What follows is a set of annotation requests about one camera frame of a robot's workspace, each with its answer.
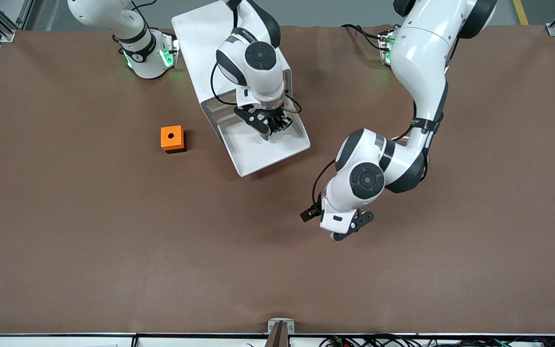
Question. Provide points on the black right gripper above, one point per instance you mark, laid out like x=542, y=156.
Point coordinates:
x=276, y=118

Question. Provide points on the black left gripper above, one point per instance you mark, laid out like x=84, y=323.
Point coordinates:
x=312, y=212

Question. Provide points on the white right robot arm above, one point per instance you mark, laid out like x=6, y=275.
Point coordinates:
x=258, y=58

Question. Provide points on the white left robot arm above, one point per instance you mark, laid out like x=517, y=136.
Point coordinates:
x=422, y=62

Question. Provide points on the white drawer cabinet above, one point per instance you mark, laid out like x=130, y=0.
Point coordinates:
x=195, y=38

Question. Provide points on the brown table mat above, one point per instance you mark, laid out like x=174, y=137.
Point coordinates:
x=277, y=241

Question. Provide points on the orange button enclosure box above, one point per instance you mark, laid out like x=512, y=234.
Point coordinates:
x=171, y=137

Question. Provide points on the grey metal mounting bracket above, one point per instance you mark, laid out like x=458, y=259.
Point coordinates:
x=272, y=324

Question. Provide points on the tan mounting post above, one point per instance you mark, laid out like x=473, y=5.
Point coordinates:
x=278, y=337

